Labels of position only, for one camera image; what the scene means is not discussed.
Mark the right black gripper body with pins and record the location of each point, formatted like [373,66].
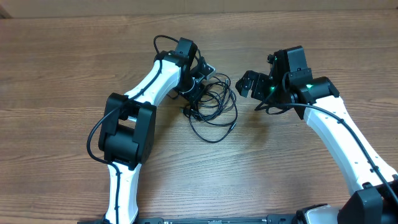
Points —
[265,91]

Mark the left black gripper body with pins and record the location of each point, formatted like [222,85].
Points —
[192,90]

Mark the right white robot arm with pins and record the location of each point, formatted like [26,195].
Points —
[371,181]

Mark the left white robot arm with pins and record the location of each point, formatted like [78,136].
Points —
[128,128]

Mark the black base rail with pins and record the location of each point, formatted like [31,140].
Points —
[217,220]

